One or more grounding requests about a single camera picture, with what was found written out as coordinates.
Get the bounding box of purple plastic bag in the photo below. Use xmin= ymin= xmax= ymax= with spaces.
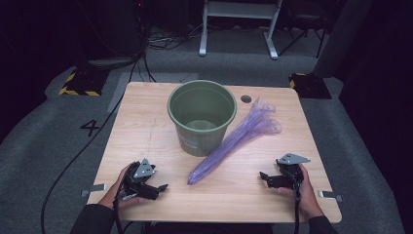
xmin=187 ymin=97 xmax=282 ymax=186

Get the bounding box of black tripod stand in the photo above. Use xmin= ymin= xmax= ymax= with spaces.
xmin=278 ymin=4 xmax=329 ymax=59

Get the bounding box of black floor cable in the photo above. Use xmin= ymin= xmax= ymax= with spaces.
xmin=40 ymin=52 xmax=158 ymax=234

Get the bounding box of yellow black striped base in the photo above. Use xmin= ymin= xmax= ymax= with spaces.
xmin=288 ymin=72 xmax=333 ymax=100
xmin=58 ymin=67 xmax=110 ymax=98

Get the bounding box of bundle of floor cables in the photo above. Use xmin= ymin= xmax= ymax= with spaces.
xmin=145 ymin=22 xmax=205 ymax=52

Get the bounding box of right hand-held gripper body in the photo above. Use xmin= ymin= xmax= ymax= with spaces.
xmin=267 ymin=153 xmax=312 ymax=191

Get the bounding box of white metal stand frame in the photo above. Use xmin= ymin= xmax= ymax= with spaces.
xmin=198 ymin=0 xmax=283 ymax=60

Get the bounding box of grey pillar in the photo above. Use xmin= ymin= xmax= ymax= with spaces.
xmin=312 ymin=0 xmax=374 ymax=79

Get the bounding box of green plastic bin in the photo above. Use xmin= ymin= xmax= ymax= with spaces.
xmin=167 ymin=79 xmax=238 ymax=158

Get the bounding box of person's right hand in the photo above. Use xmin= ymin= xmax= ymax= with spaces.
xmin=276 ymin=163 xmax=325 ymax=219

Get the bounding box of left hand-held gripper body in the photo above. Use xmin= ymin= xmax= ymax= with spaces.
xmin=122 ymin=158 xmax=160 ymax=201

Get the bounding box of person's left hand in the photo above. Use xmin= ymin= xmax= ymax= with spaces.
xmin=97 ymin=163 xmax=148 ymax=211

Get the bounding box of dark equipment stand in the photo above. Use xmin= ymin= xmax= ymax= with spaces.
xmin=75 ymin=0 xmax=148 ymax=71

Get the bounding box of hand-held gripper cable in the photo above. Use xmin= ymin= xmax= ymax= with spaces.
xmin=112 ymin=169 xmax=134 ymax=234
xmin=285 ymin=169 xmax=302 ymax=234

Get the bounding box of left hand-held gripper cable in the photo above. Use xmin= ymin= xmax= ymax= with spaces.
xmin=112 ymin=169 xmax=134 ymax=234

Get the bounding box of right hand-held gripper cable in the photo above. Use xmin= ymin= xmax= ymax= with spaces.
xmin=285 ymin=169 xmax=302 ymax=234

